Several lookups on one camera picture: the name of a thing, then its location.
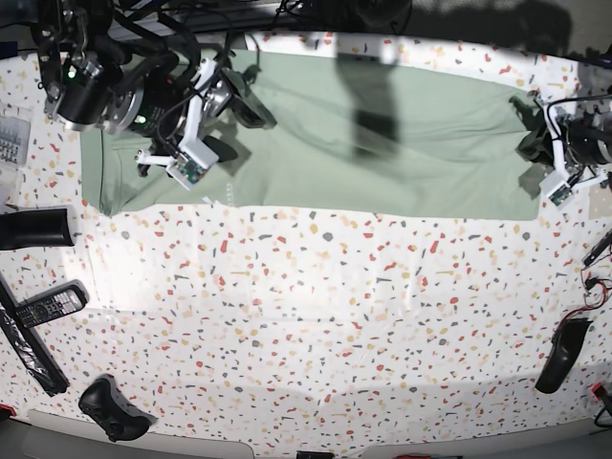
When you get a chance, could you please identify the black TV remote control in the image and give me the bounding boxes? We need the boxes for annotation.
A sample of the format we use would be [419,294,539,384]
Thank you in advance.
[16,281,89,329]

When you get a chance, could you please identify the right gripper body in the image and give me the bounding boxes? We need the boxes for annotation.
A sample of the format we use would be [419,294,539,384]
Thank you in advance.
[136,58,232,177]

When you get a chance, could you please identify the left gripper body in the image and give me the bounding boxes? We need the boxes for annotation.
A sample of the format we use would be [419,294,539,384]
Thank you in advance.
[540,94,611,191]

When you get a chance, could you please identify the long black bar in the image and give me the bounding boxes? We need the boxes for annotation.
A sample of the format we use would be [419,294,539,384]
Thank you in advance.
[1,278,69,397]

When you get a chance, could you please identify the black game controller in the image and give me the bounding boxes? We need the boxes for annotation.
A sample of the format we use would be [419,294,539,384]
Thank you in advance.
[78,374,158,443]

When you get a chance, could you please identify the red and black wires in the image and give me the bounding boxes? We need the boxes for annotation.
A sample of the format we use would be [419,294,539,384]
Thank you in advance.
[557,267,612,336]

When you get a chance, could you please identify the green T-shirt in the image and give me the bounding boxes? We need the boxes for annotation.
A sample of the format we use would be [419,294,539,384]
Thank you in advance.
[81,51,539,221]

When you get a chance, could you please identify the clear plastic parts box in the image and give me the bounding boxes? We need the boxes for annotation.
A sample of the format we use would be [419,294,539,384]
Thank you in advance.
[0,117,31,167]

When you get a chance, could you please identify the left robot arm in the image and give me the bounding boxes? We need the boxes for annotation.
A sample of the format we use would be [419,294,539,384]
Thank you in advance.
[510,53,611,207]

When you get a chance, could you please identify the small red clip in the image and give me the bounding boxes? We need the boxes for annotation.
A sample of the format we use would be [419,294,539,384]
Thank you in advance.
[591,383,607,400]

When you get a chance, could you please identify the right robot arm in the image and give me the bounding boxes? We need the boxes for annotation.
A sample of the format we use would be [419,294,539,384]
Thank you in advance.
[1,1,276,188]

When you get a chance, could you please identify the black cylindrical handle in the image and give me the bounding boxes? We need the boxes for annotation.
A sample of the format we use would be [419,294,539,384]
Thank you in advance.
[1,207,75,251]

